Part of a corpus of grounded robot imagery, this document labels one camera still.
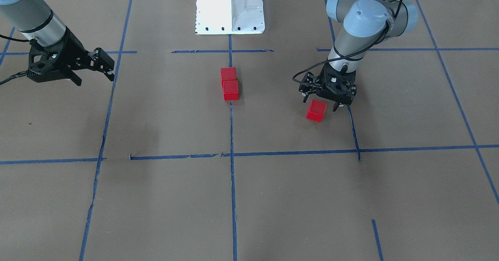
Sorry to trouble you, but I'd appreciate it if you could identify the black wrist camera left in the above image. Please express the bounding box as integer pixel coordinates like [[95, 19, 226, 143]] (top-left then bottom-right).
[[298, 71, 323, 97]]

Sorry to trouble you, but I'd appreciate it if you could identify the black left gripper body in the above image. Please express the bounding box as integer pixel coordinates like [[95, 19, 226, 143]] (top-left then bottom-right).
[[319, 64, 357, 105]]

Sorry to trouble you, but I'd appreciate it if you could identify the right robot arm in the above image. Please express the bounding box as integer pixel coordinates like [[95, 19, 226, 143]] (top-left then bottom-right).
[[0, 0, 115, 86]]

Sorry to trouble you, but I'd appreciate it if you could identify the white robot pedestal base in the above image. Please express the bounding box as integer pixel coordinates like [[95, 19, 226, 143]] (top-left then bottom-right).
[[195, 0, 265, 35]]

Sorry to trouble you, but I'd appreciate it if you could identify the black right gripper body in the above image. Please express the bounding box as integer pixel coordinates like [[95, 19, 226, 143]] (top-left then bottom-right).
[[27, 28, 91, 83]]

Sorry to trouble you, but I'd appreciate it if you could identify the red block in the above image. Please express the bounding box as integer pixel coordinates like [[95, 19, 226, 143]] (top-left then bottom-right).
[[306, 99, 327, 122], [222, 80, 239, 101]]

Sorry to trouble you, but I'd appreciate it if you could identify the red block carried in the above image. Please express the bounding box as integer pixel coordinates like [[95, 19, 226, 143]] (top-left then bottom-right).
[[220, 67, 237, 82]]

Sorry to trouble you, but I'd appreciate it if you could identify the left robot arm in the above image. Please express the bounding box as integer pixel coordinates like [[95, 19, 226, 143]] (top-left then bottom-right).
[[298, 0, 419, 110]]

